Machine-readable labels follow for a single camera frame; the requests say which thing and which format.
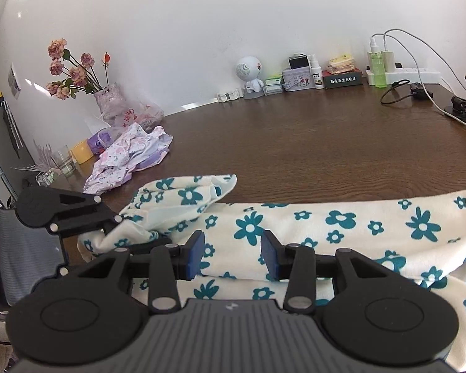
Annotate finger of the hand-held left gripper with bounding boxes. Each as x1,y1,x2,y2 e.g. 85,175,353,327
131,242,171,256
50,192,123,238

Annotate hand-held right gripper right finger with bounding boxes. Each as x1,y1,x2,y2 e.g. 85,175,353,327
261,230,397,314

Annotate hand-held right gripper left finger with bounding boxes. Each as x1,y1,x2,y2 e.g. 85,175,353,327
68,230,206,314

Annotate cream pants teal flower print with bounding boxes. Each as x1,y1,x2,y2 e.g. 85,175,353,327
78,174,466,373

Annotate lilac floral garment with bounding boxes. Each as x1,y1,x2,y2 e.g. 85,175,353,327
83,122,175,195

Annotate yellow cup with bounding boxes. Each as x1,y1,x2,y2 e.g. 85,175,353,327
69,142,96,164

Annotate clear glass tumbler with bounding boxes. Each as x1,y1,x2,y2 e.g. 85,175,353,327
50,145,77,178

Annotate small glass jar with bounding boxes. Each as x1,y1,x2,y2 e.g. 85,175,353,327
36,167,59,186

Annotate purple wipes packet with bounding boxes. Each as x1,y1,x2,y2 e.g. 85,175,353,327
87,130,113,154

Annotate lilac dried leaf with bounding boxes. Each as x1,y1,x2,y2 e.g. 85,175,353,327
15,140,59,176

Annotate white tissue pack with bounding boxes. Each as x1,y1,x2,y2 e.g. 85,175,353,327
85,117,112,133

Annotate clear plastic bag red print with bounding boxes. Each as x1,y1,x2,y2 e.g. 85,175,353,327
101,99,165,133

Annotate dark grey panel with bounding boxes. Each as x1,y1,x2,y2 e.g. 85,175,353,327
0,90,36,203

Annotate dried rose bouquet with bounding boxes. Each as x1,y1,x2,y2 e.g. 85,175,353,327
47,39,113,100

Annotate small white holder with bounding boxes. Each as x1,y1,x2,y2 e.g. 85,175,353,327
217,89,245,103

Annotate white paper note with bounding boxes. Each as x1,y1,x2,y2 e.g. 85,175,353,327
8,63,22,100

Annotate green white small boxes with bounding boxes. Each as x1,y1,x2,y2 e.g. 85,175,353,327
264,75,284,95

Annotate printed tin box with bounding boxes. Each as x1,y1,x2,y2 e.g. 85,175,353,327
281,68,318,92

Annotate white spray bottle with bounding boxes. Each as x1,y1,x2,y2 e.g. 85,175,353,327
311,55,325,90

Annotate white robot toy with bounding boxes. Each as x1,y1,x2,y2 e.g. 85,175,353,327
235,56,266,100

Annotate black box white lettering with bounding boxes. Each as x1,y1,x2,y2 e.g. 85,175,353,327
322,69,363,90

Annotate small black box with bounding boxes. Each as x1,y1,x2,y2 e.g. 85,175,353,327
288,53,310,71

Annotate yellow card stack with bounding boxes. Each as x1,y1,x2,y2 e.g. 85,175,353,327
327,56,354,75

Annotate green spray bottle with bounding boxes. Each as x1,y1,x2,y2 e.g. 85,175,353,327
369,37,387,88

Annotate white charger adapter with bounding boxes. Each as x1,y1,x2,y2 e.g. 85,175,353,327
381,48,396,73

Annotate white power strip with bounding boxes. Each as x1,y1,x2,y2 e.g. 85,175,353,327
365,64,442,85

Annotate black cable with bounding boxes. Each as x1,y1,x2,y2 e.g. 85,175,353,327
380,79,436,105

